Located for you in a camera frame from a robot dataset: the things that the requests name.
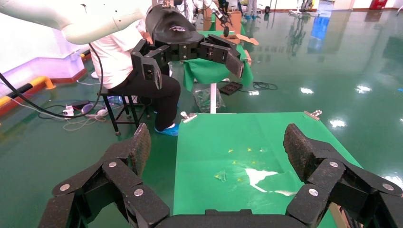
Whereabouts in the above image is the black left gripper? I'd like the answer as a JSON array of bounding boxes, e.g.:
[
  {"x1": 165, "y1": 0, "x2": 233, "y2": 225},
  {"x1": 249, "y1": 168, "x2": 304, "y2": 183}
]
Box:
[{"x1": 130, "y1": 4, "x2": 245, "y2": 91}]

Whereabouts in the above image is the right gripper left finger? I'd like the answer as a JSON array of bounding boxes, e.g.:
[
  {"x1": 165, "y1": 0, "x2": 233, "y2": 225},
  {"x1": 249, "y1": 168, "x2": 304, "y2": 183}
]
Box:
[{"x1": 38, "y1": 123, "x2": 171, "y2": 228}]

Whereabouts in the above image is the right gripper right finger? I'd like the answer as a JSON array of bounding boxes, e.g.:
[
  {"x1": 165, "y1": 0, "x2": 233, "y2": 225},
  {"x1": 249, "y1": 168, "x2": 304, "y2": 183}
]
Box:
[{"x1": 283, "y1": 123, "x2": 403, "y2": 228}]

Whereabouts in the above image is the flat open cardboard box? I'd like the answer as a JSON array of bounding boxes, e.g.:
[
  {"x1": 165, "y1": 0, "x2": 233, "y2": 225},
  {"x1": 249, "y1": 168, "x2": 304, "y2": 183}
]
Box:
[{"x1": 219, "y1": 33, "x2": 260, "y2": 46}]

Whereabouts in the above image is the background green table cloth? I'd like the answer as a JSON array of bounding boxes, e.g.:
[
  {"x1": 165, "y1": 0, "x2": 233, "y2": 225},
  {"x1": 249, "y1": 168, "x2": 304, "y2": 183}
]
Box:
[{"x1": 182, "y1": 29, "x2": 254, "y2": 93}]

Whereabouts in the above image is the clear plastic bag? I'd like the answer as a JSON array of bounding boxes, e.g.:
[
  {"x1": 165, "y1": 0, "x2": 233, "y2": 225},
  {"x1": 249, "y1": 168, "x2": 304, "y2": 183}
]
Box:
[{"x1": 192, "y1": 88, "x2": 226, "y2": 114}]

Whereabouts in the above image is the white background table leg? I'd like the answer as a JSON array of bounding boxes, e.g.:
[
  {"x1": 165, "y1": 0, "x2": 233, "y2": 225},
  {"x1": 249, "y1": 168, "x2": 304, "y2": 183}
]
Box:
[{"x1": 209, "y1": 82, "x2": 219, "y2": 114}]

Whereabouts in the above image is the black tray on floor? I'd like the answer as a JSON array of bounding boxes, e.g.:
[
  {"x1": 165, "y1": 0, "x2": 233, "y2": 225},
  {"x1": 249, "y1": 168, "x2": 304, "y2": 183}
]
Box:
[{"x1": 219, "y1": 81, "x2": 244, "y2": 96}]

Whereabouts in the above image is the silver binder clip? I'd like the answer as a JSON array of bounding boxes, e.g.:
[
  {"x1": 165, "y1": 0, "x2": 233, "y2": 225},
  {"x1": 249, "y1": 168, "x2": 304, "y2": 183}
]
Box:
[
  {"x1": 180, "y1": 111, "x2": 198, "y2": 124},
  {"x1": 304, "y1": 110, "x2": 323, "y2": 122}
]

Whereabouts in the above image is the tall brown cardboard carton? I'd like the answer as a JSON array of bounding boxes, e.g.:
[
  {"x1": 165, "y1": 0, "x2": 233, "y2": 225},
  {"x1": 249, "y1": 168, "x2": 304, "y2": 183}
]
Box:
[{"x1": 215, "y1": 11, "x2": 242, "y2": 35}]

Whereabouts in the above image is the blue shoe cover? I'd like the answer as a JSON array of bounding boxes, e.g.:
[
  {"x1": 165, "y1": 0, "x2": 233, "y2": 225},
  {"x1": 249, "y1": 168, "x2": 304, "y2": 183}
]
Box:
[{"x1": 154, "y1": 123, "x2": 180, "y2": 137}]

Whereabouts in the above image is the black metal stool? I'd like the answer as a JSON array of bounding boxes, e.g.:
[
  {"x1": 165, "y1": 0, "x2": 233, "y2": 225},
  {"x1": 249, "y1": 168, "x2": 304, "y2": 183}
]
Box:
[{"x1": 100, "y1": 86, "x2": 151, "y2": 136}]

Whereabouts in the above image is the seated person white shirt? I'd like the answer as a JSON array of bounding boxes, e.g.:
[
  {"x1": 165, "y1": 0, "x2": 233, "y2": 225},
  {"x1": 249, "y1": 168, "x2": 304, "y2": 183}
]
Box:
[{"x1": 89, "y1": 17, "x2": 182, "y2": 133}]

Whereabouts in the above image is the yellow black floor barrier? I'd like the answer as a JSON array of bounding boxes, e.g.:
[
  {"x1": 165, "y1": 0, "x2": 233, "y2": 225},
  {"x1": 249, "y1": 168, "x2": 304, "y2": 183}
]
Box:
[{"x1": 0, "y1": 76, "x2": 57, "y2": 109}]

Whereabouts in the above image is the red cabinet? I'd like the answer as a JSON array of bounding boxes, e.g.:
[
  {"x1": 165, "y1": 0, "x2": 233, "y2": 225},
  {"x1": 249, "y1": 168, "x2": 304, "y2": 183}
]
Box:
[{"x1": 368, "y1": 0, "x2": 388, "y2": 10}]

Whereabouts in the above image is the black coiled floor cable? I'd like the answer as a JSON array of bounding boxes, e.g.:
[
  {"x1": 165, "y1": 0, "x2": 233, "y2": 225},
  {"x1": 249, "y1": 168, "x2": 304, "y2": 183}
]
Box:
[{"x1": 238, "y1": 81, "x2": 279, "y2": 93}]

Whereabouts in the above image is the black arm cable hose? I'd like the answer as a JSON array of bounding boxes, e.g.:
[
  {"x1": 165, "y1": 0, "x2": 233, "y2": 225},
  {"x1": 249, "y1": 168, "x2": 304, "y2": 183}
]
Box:
[{"x1": 0, "y1": 43, "x2": 105, "y2": 119}]

